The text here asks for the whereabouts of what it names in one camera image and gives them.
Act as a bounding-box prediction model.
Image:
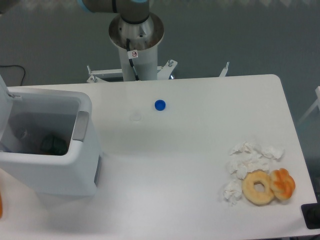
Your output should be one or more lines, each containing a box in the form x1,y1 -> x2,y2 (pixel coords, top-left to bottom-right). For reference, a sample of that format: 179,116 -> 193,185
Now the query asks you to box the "white trash can lid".
0,76 -> 21,138

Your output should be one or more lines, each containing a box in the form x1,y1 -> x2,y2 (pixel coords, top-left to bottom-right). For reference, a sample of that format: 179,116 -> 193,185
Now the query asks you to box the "crumpled white tissue top right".
261,146 -> 285,161

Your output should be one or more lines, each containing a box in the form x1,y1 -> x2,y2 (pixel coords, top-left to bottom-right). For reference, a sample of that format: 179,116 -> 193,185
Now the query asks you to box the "crumpled white tissue middle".
226,141 -> 270,180

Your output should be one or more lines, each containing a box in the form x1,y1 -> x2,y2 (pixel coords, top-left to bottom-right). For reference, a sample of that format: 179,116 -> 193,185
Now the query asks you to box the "plain ring donut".
241,170 -> 275,206

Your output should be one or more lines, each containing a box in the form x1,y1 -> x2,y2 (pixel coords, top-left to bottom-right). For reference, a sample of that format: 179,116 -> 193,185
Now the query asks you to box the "black cable on floor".
0,64 -> 26,87

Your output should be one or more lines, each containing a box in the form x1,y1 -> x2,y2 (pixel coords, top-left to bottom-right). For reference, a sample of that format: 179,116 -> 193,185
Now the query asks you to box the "white trash can body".
0,87 -> 102,196

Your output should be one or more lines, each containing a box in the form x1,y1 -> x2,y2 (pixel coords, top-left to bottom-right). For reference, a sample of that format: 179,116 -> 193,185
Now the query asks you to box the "white bracket behind table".
86,59 -> 231,84

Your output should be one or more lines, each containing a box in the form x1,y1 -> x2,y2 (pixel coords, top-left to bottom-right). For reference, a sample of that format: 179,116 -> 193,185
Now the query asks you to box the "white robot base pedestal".
108,13 -> 164,82

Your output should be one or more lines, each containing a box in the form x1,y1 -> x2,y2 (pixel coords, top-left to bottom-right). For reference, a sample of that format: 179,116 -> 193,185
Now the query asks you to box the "white frame at right edge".
297,86 -> 320,125

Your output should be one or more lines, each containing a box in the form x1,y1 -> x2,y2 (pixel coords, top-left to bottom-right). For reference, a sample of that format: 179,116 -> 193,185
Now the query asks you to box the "clear plastic bottle in trash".
14,127 -> 37,153

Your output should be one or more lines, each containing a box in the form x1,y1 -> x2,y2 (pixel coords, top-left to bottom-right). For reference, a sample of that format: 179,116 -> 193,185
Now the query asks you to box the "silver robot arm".
77,0 -> 150,25

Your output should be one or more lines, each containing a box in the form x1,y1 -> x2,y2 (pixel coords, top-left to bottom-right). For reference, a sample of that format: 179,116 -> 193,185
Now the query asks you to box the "green bottle in trash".
40,134 -> 68,156

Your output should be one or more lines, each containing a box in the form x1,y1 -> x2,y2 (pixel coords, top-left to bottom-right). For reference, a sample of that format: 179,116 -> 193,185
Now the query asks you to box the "crumpled white tissue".
226,141 -> 270,180
261,146 -> 285,161
223,179 -> 243,206

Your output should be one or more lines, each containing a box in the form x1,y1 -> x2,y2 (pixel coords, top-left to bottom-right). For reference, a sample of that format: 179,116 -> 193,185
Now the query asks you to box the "black device at table edge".
301,203 -> 320,230

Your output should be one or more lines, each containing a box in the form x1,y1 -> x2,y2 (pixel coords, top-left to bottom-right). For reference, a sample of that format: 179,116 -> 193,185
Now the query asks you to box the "crumpled white tissue bottom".
223,179 -> 243,206

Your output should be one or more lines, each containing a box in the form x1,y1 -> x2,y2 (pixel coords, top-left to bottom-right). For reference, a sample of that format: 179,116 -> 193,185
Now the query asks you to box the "orange object at left edge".
0,193 -> 3,219

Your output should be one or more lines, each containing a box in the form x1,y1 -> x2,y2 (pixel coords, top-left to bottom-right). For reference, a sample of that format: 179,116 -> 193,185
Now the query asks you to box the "orange twisted pastry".
269,168 -> 296,201

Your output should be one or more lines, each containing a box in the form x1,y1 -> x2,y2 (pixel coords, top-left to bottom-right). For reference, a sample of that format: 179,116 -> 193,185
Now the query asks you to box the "blue bottle cap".
154,99 -> 166,111

